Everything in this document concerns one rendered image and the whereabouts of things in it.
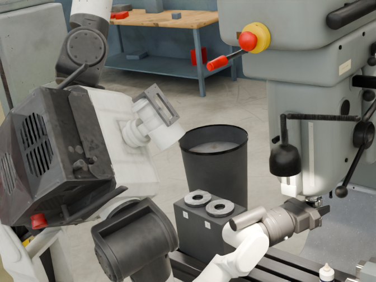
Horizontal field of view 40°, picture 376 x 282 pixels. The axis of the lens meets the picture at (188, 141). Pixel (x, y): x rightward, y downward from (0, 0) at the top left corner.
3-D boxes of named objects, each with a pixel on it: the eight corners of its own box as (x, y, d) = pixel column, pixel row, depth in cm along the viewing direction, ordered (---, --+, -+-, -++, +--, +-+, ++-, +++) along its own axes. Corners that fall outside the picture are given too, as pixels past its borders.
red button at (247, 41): (253, 53, 101) (252, 33, 100) (236, 51, 104) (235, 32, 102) (262, 48, 104) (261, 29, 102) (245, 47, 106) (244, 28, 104)
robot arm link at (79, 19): (70, 5, 111) (61, 66, 109) (112, 13, 113) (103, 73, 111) (69, 23, 123) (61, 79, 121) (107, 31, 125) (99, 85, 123)
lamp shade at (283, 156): (266, 175, 116) (264, 150, 113) (273, 161, 122) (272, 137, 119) (298, 178, 113) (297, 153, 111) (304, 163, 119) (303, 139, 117)
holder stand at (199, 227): (226, 275, 162) (220, 221, 154) (179, 250, 177) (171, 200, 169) (251, 257, 169) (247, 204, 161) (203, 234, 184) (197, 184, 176)
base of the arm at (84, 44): (55, 84, 107) (110, 84, 110) (52, 24, 108) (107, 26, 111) (56, 98, 121) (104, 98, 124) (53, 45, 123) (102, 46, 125)
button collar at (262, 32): (266, 54, 103) (264, 24, 101) (241, 52, 107) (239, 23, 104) (271, 52, 104) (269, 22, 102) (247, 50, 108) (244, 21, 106)
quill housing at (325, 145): (334, 210, 125) (334, 84, 113) (262, 189, 138) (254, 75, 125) (366, 177, 138) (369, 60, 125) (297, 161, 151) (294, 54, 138)
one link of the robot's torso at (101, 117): (-17, 274, 106) (93, 208, 87) (-49, 127, 116) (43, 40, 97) (92, 255, 129) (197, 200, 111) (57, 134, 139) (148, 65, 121)
